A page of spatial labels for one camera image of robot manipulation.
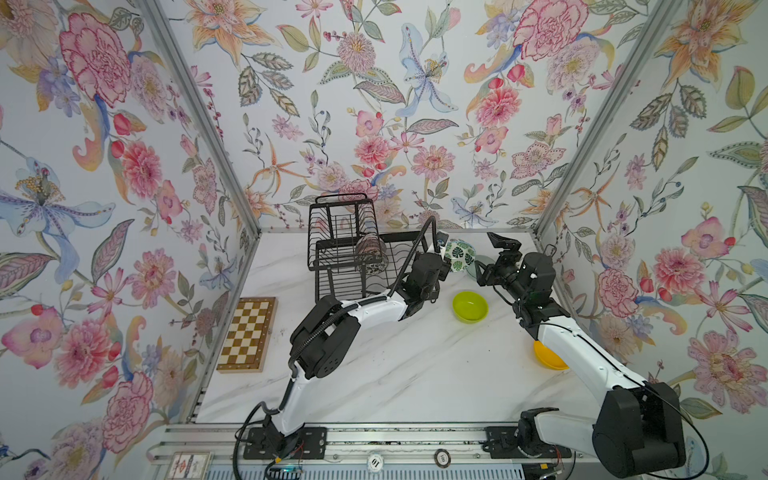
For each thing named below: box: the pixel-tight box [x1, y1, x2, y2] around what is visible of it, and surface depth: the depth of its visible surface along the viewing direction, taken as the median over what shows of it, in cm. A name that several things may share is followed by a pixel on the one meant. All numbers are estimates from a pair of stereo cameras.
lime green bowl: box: [451, 291, 489, 324], surface depth 98 cm
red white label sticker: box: [167, 452, 211, 480], surface depth 72 cm
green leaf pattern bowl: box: [445, 238, 477, 273], surface depth 92 cm
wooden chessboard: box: [216, 296, 278, 374], surface depth 92 cm
